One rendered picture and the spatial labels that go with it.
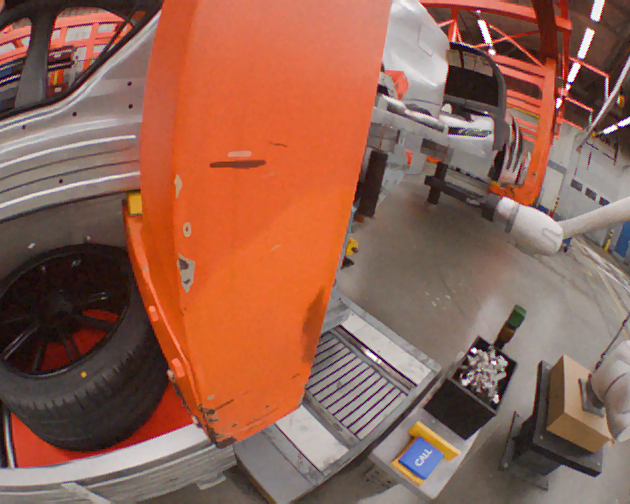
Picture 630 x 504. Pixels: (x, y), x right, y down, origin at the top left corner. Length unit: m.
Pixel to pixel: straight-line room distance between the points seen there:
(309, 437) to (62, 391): 0.72
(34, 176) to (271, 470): 0.94
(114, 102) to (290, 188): 0.56
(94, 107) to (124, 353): 0.53
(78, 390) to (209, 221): 0.48
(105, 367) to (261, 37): 0.57
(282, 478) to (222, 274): 0.71
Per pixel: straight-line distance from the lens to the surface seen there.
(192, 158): 0.16
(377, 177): 0.54
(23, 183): 0.72
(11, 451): 0.98
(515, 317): 0.72
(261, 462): 0.85
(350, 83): 0.22
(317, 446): 0.94
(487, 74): 4.06
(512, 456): 1.38
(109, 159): 0.68
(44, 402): 0.62
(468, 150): 3.21
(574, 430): 1.17
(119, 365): 0.59
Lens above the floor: 0.94
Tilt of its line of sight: 28 degrees down
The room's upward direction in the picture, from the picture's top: 11 degrees clockwise
